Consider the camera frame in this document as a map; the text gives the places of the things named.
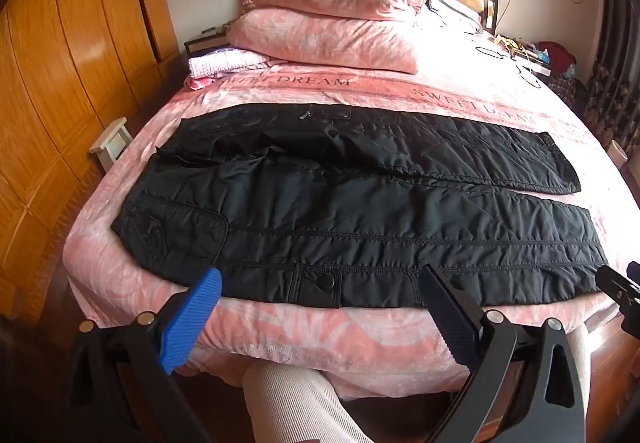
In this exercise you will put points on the folded white knitted cloth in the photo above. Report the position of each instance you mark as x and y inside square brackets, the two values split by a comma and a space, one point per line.
[220, 60]

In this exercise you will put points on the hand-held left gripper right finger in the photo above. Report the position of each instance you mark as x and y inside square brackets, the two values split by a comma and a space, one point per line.
[450, 318]

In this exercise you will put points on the dark patterned curtain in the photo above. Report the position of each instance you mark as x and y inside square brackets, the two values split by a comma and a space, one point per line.
[612, 73]

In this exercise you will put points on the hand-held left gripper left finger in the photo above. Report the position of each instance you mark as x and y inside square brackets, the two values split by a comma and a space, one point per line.
[192, 318]

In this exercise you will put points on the red cloth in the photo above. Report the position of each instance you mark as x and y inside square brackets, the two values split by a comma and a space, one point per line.
[556, 54]

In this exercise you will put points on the pink printed bed blanket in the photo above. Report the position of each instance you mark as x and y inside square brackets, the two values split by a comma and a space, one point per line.
[380, 90]

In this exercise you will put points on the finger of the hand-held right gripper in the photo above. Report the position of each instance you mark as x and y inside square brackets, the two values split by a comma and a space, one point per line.
[620, 290]

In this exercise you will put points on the small white stool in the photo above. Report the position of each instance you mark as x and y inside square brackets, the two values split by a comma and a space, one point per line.
[114, 138]

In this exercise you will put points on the dark bedside table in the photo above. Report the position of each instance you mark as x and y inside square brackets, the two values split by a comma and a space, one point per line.
[207, 42]

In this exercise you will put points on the person's leg in white trousers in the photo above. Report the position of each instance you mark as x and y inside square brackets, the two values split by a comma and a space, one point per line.
[295, 408]

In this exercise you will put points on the wooden wardrobe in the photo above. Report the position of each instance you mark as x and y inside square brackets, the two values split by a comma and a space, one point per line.
[75, 48]

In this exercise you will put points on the black quilted pants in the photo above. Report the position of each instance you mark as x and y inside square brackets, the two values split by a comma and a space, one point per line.
[350, 223]

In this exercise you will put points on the black and white cushion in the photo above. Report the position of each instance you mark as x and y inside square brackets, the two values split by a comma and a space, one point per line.
[457, 8]

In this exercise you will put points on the cluttered bedside table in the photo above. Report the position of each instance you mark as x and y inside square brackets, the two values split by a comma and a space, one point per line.
[522, 50]

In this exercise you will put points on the small pink cloth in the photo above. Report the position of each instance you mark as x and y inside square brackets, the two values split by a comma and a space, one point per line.
[197, 83]

